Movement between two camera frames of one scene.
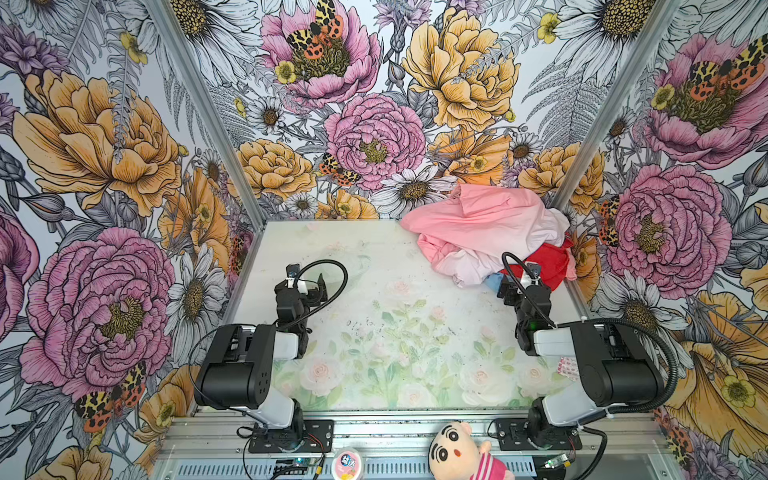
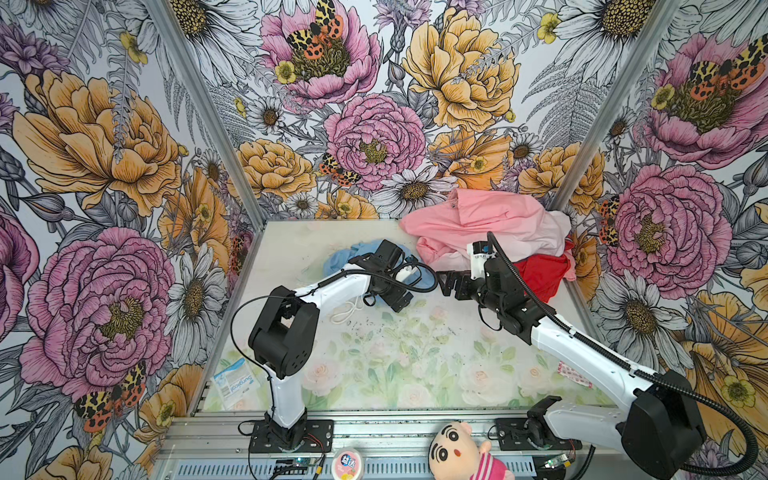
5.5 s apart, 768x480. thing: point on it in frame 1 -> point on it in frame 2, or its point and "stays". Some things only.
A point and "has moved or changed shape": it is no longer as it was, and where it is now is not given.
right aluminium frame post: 615,104 stays
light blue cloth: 494,280 has moved or changed shape
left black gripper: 318,295 -> 401,301
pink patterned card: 568,367 stays
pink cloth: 470,239 stays
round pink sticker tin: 346,465 stays
